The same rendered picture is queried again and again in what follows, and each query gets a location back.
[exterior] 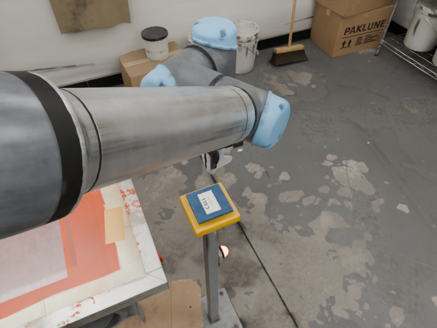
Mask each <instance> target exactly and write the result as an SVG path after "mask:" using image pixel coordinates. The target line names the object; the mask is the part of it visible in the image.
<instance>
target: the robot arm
mask: <svg viewBox="0 0 437 328"><path fill-rule="evenodd" d="M191 39H192V44H190V45H188V46H187V47H186V48H185V49H183V50H182V51H180V52H179V53H177V54H176V55H174V56H173V57H171V58H170V59H169V60H167V61H165V62H164V63H162V64H158V65H157V66H156V67H155V68H154V69H153V70H152V71H151V72H149V73H148V74H147V75H146V76H144V78H143V79H142V81H141V84H140V87H102V88H59V89H58V87H57V86H55V85H54V84H53V83H52V82H51V81H50V80H48V79H47V78H45V77H44V76H42V75H40V74H37V73H34V72H22V71H0V240H2V239H6V238H9V237H12V236H15V235H18V234H21V233H24V232H27V231H30V230H33V229H35V228H39V227H41V226H43V225H46V224H48V223H51V222H53V221H56V220H59V219H62V218H64V217H66V216H68V215H69V214H71V213H72V212H73V211H74V210H75V209H76V207H77V206H78V205H79V203H80V201H81V199H82V197H83V195H84V194H86V193H89V192H92V191H95V190H98V189H101V188H104V187H107V186H110V185H113V184H117V183H119V182H123V181H125V180H128V179H131V178H134V177H136V176H140V175H142V174H146V173H148V172H151V171H155V170H157V169H161V168H163V167H167V166H169V165H173V164H175V163H179V162H181V161H185V160H187V159H190V158H192V157H196V156H199V155H202V159H203V162H204V166H205V169H206V171H207V172H208V173H209V174H213V173H215V171H216V170H217V169H218V168H220V167H222V166H224V165H226V164H227V163H229V162H230V161H231V160H232V157H231V156H225V155H224V151H225V149H226V148H229V147H231V146H233V148H237V147H239V146H243V141H247V142H249V143H250V144H251V145H252V146H254V145H256V146H258V147H260V148H263V149H270V148H272V147H273V146H274V145H275V144H276V143H277V142H278V141H279V139H280V137H281V136H282V134H283V132H284V130H285V128H286V126H287V123H288V120H289V116H290V105H289V103H288V101H287V100H285V99H283V98H281V97H279V96H277V95H275V94H273V93H272V92H271V91H268V92H267V91H265V90H262V89H259V88H257V87H254V86H252V85H249V84H247V83H244V82H242V81H240V80H237V79H236V78H235V69H236V55H237V48H238V45H237V29H236V26H235V25H234V24H233V22H231V21H230V20H228V19H226V18H221V17H216V16H211V17H206V18H202V19H199V20H198V21H196V22H195V23H194V25H193V27H192V35H191Z"/></svg>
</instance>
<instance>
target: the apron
mask: <svg viewBox="0 0 437 328"><path fill-rule="evenodd" d="M49 2H50V4H51V7H52V9H53V12H54V15H55V18H56V21H57V23H58V26H59V29H60V32H61V34H63V33H73V32H79V31H84V30H87V29H91V28H95V27H103V28H109V27H113V26H115V25H116V24H119V23H131V20H130V14H129V5H128V0H49Z"/></svg>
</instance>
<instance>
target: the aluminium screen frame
mask: <svg viewBox="0 0 437 328"><path fill-rule="evenodd" d="M118 187H119V189H120V192H121V195H122V199H123V201H124V205H125V207H126V212H127V215H128V217H129V221H130V224H131V227H132V230H133V233H134V237H135V240H136V242H137V246H138V248H139V253H140V256H141V258H142V263H143V265H144V268H145V271H146V274H145V275H142V276H140V277H137V278H135V279H133V280H130V281H127V282H125V283H123V284H120V285H118V286H115V287H113V288H111V289H108V290H105V291H104V292H101V293H98V294H96V295H93V296H91V297H88V298H86V299H84V300H82V301H79V302H76V303H74V304H72V305H69V306H67V307H64V308H62V309H59V310H56V311H54V312H52V313H50V314H47V315H45V316H42V317H40V318H37V319H35V320H33V321H30V322H27V323H25V324H23V325H20V326H18V327H15V328H78V327H81V326H83V325H86V324H88V323H90V322H92V321H95V320H97V319H100V318H102V317H104V316H106V315H109V314H111V313H113V312H116V311H118V310H120V309H123V308H125V307H128V306H129V305H132V304H134V303H137V302H139V301H142V300H143V299H146V298H148V297H151V296H153V295H155V294H158V293H160V292H162V291H165V290H167V289H169V285H168V281H167V279H166V275H165V272H164V270H163V267H162V265H161V261H160V259H159V255H158V254H157V250H156V248H155V245H154V242H153V239H152V236H151V234H150V230H149V228H148V225H147V222H146V219H145V216H144V214H143V211H142V208H141V205H140V202H139V199H138V196H137V194H136V191H135V188H134V185H133V182H132V180H131V179H128V180H125V181H123V182H119V183H118Z"/></svg>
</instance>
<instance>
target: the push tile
mask: <svg viewBox="0 0 437 328"><path fill-rule="evenodd" d="M186 198H187V200H188V202H189V205H190V207H191V209H192V211H193V213H194V216H195V217H196V220H197V221H198V224H199V225H200V224H202V223H205V222H208V221H210V220H212V219H216V218H217V217H220V216H223V215H226V214H228V213H231V212H233V208H232V206H231V204H230V203H229V201H228V199H227V198H226V196H225V194H224V192H223V191H222V189H221V187H220V186H219V184H215V185H212V186H209V187H206V188H203V189H201V190H198V191H195V192H192V193H189V194H187V195H186Z"/></svg>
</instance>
